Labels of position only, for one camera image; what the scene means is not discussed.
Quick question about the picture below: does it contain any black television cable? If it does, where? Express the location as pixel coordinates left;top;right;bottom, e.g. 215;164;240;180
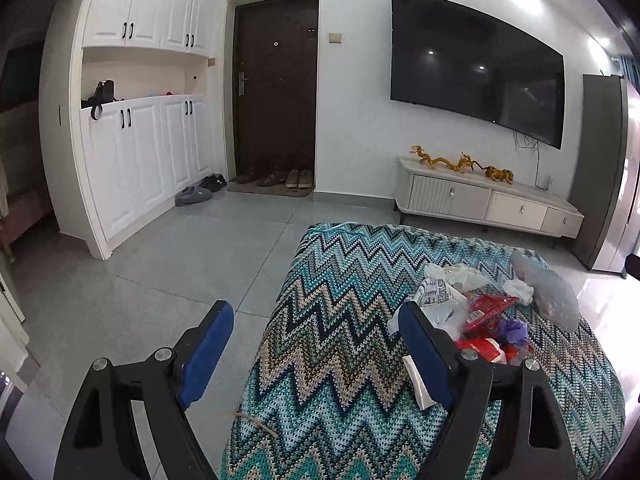
515;132;543;186

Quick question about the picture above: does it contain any white plastic bag printed label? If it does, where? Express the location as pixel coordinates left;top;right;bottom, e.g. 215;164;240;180
417;274;469;311

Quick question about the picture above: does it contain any red and white packet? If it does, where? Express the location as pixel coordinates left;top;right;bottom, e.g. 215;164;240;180
455;337;521;366

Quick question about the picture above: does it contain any zigzag knitted blanket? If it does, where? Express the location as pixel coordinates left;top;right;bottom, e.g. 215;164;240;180
220;222;627;480

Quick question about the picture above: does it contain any grey slippers pair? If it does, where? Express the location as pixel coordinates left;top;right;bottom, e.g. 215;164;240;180
175;186;213;207

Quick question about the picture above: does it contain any clear bubble plastic bag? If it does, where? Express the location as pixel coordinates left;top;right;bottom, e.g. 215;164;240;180
511;249;581;332

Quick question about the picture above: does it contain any red plastic wrapper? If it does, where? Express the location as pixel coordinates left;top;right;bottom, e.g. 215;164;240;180
462;294;521;336

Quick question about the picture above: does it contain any white television cabinet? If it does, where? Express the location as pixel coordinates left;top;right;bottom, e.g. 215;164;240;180
394;156;585;241

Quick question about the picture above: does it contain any short golden dragon figurine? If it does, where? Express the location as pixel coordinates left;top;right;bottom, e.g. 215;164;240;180
452;151;483;173

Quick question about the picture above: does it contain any black wall television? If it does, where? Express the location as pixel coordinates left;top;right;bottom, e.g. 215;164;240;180
390;0;566;149

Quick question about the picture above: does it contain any long golden dragon figurine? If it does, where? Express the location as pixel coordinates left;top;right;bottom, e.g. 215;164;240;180
411;145;458;171

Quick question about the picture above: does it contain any blue curtain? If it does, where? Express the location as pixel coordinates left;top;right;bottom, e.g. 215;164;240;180
617;55;640;92

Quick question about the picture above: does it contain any white paper strip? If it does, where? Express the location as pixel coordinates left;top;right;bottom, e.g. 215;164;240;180
402;355;438;408

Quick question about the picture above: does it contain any clear packet with yellow print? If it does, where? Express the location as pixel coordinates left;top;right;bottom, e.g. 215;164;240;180
442;264;483;288

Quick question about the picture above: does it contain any white shoe cabinet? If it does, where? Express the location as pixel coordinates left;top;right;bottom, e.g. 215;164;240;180
39;0;221;261

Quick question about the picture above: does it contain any brown doormat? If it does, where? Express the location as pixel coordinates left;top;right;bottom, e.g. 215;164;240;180
227;180;315;196

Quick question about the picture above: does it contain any purple plastic wrapper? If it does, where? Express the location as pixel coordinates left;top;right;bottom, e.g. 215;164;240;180
500;316;531;348

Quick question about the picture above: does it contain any crumpled white tissue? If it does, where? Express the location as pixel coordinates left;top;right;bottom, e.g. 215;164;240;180
502;278;535;306

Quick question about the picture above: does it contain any black handbag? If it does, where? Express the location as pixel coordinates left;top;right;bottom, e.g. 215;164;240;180
81;80;118;121

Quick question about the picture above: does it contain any grey refrigerator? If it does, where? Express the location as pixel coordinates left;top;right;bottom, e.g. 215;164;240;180
572;74;640;278

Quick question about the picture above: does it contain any dark brown entrance door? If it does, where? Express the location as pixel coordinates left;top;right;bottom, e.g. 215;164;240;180
232;0;320;186

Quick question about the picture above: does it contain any thin brown twig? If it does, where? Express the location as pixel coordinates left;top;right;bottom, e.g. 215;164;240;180
234;409;281;436

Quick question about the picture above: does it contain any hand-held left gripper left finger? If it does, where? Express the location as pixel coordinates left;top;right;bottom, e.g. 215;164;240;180
53;300;235;480

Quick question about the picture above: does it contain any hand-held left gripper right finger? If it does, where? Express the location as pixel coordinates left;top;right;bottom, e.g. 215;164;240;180
397;301;581;480

